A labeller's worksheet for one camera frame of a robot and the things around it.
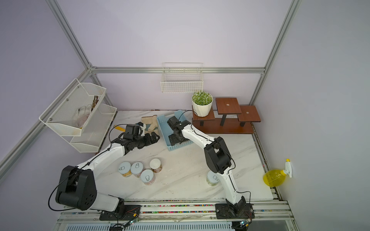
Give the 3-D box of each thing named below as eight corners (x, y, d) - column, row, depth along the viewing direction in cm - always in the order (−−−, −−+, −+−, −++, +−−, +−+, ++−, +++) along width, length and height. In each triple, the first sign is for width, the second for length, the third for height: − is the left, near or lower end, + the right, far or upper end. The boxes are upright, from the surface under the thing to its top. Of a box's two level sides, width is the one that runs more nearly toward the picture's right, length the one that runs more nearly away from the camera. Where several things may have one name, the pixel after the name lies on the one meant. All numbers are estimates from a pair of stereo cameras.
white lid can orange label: (151, 172, 89) (148, 168, 84) (152, 163, 93) (150, 158, 88) (161, 172, 89) (159, 168, 84) (162, 163, 93) (161, 158, 88)
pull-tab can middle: (132, 177, 87) (129, 173, 82) (135, 165, 92) (132, 161, 87) (143, 177, 87) (140, 173, 83) (145, 165, 92) (143, 161, 87)
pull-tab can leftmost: (119, 177, 86) (116, 174, 82) (123, 165, 91) (120, 161, 87) (132, 177, 86) (129, 174, 82) (135, 165, 91) (132, 161, 87)
